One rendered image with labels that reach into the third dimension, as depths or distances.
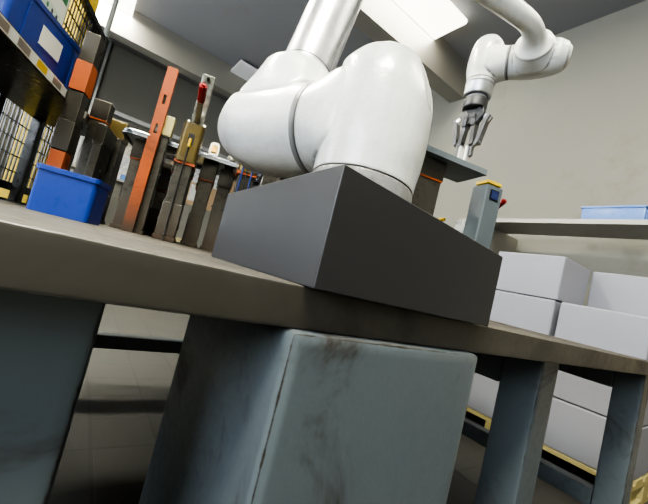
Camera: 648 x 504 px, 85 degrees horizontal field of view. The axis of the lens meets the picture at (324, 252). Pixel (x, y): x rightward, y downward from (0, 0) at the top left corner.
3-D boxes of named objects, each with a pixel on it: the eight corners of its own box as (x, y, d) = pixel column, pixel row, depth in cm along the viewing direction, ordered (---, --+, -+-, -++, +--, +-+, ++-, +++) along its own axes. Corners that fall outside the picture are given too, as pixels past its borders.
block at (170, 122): (144, 235, 107) (176, 121, 109) (142, 234, 103) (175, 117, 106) (131, 232, 106) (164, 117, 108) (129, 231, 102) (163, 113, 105)
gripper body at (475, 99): (493, 102, 116) (488, 128, 116) (469, 107, 123) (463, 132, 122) (484, 90, 111) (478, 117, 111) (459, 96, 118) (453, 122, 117)
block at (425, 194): (401, 299, 115) (431, 168, 118) (415, 302, 107) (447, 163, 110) (374, 292, 112) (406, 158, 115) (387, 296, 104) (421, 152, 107)
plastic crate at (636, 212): (655, 233, 222) (658, 216, 223) (645, 222, 209) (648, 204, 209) (590, 231, 251) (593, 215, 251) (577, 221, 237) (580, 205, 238)
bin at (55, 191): (101, 226, 78) (112, 187, 79) (87, 223, 69) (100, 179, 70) (44, 212, 75) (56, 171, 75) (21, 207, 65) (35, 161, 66)
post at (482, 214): (461, 313, 123) (487, 193, 126) (477, 318, 116) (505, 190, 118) (443, 309, 120) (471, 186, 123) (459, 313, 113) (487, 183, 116)
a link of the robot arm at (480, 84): (472, 93, 124) (469, 109, 123) (460, 79, 118) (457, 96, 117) (499, 87, 117) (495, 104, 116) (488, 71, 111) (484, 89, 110)
